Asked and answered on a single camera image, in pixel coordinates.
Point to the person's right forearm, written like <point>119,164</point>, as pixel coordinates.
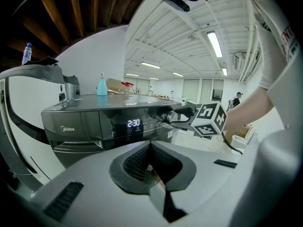
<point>251,110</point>

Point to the long ceiling light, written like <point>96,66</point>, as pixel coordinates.
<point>225,71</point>
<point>214,44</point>
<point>132,75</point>
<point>150,65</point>
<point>178,74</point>

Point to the clear container with red lid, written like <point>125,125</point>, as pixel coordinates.
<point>127,87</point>

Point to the white ceiling air conditioner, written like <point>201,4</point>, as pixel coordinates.
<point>239,61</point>

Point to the clear water bottle blue label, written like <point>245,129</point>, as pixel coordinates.
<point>26,54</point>

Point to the black cloth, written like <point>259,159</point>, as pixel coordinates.
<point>42,61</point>

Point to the flat brown cardboard box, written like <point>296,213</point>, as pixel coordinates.
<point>114,85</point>

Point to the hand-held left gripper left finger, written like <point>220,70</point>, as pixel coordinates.
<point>94,185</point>

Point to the black monitor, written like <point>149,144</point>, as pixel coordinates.
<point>217,94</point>

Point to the shiny silver metal part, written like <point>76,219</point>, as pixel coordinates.
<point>171,117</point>

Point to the white printed long-sleeve shirt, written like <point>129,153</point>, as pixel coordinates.
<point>272,55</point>

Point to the white and grey appliance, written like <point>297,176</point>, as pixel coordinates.
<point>21,103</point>

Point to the black machine cabinet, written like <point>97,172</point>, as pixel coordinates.
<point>78,124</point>

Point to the grey metal canister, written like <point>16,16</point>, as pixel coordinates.
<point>71,89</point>

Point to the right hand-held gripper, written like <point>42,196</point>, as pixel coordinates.
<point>208,119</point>

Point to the teal bottle with pink neck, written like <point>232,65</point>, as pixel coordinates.
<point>102,87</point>

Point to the white standing fan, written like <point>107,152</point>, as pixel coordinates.
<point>138,90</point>

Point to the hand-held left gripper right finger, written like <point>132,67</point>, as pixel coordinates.
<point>225,185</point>

